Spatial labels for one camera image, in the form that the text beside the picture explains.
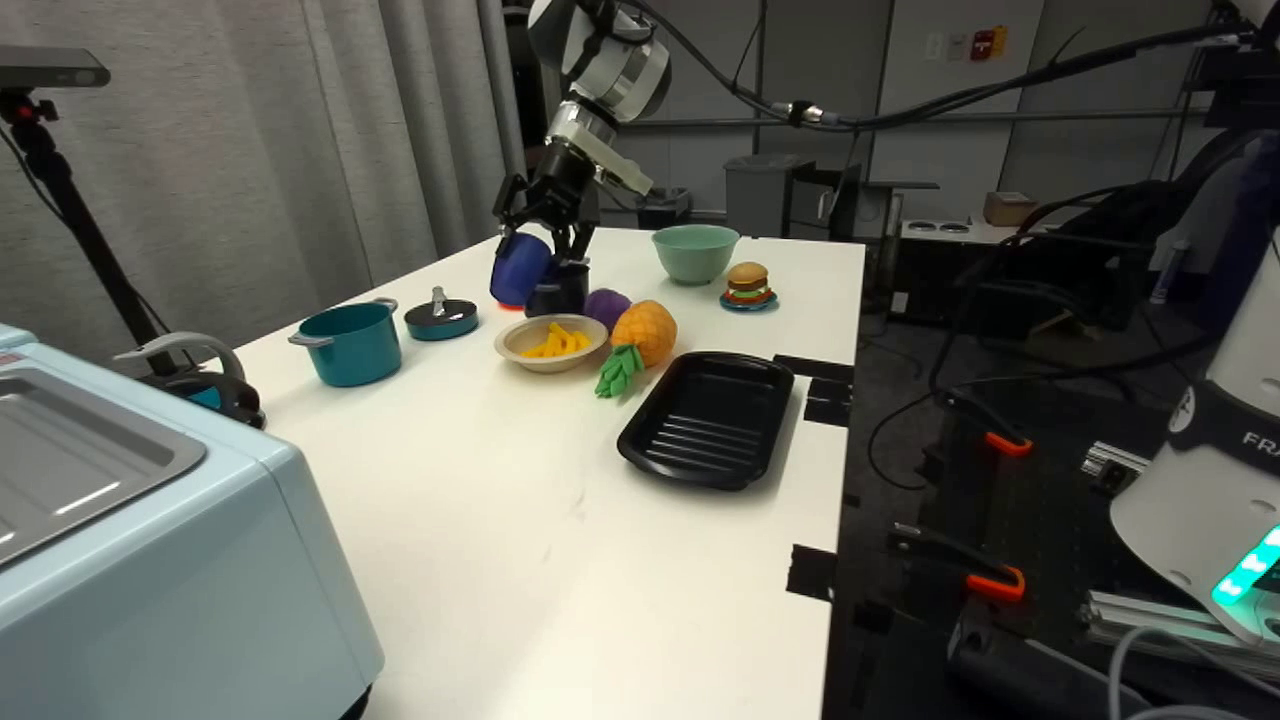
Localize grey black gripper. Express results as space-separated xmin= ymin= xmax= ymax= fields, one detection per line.
xmin=493 ymin=101 xmax=653 ymax=286

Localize blue cup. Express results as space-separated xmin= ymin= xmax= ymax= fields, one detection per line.
xmin=490 ymin=231 xmax=552 ymax=307

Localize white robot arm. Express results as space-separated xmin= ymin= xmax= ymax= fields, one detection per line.
xmin=498 ymin=0 xmax=671 ymax=275

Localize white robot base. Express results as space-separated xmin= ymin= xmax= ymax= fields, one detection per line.
xmin=1109 ymin=230 xmax=1280 ymax=650

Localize beige plate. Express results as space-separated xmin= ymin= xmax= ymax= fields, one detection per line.
xmin=498 ymin=313 xmax=610 ymax=371

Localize blue small plate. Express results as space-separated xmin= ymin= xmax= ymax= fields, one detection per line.
xmin=722 ymin=292 xmax=779 ymax=313

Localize black saucepan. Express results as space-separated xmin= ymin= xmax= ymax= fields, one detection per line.
xmin=527 ymin=262 xmax=589 ymax=317

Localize purple plush eggplant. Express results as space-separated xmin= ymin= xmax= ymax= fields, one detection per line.
xmin=586 ymin=288 xmax=634 ymax=330

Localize yellow food pieces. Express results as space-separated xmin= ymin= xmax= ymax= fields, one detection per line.
xmin=521 ymin=320 xmax=589 ymax=360

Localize black pot lid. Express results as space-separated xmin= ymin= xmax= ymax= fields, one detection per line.
xmin=406 ymin=288 xmax=482 ymax=340

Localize orange plush pineapple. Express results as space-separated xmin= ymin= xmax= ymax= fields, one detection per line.
xmin=597 ymin=300 xmax=677 ymax=399

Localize mint green bowl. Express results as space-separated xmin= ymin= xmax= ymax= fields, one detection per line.
xmin=653 ymin=223 xmax=741 ymax=286

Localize toy burger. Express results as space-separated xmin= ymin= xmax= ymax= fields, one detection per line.
xmin=722 ymin=262 xmax=773 ymax=300

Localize teal pot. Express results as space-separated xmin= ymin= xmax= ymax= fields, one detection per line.
xmin=292 ymin=300 xmax=399 ymax=389

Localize black rectangular tray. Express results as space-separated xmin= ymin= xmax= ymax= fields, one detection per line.
xmin=618 ymin=354 xmax=793 ymax=491

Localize right orange clamp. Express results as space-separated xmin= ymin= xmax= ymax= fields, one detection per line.
xmin=941 ymin=389 xmax=1037 ymax=461

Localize orange clamp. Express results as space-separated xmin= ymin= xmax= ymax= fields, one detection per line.
xmin=941 ymin=389 xmax=1037 ymax=461
xmin=892 ymin=522 xmax=1028 ymax=606

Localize light blue toaster oven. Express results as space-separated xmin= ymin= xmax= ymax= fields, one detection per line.
xmin=0 ymin=330 xmax=384 ymax=720

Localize left orange clamp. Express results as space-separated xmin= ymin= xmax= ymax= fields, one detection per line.
xmin=892 ymin=522 xmax=1028 ymax=606

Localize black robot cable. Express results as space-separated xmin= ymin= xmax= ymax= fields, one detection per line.
xmin=625 ymin=0 xmax=1255 ymax=137

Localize black camera tripod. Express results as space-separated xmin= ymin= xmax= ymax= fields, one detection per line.
xmin=0 ymin=43 xmax=161 ymax=343

